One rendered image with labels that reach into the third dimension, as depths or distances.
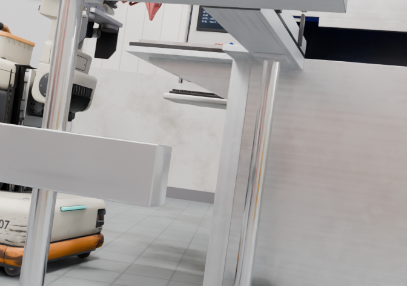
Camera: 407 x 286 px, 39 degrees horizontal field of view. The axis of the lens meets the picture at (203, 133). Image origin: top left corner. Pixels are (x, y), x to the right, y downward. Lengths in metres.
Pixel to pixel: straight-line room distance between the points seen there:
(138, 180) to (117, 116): 5.22
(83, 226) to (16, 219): 0.41
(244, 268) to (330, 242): 0.31
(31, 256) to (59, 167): 0.19
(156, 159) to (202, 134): 5.09
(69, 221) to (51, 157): 1.23
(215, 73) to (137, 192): 0.98
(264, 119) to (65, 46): 0.65
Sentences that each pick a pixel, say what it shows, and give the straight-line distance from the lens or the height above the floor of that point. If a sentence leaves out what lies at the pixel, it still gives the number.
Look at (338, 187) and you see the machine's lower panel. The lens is 1.79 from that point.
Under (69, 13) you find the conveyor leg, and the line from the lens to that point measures 1.21.
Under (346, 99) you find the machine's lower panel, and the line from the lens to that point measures 1.80.
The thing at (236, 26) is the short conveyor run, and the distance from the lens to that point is 1.33.
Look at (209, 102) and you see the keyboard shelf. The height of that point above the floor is 0.78.
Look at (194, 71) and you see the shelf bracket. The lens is 2.02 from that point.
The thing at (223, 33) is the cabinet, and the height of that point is 1.17.
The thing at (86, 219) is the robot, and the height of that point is 0.20.
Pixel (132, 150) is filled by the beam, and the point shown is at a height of 0.53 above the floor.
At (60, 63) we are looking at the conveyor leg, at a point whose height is 0.68.
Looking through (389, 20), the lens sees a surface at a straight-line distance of 1.85.
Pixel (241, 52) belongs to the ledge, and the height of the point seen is 0.86.
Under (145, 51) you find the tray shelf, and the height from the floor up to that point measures 0.86.
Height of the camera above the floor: 0.55
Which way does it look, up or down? 2 degrees up
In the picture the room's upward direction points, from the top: 8 degrees clockwise
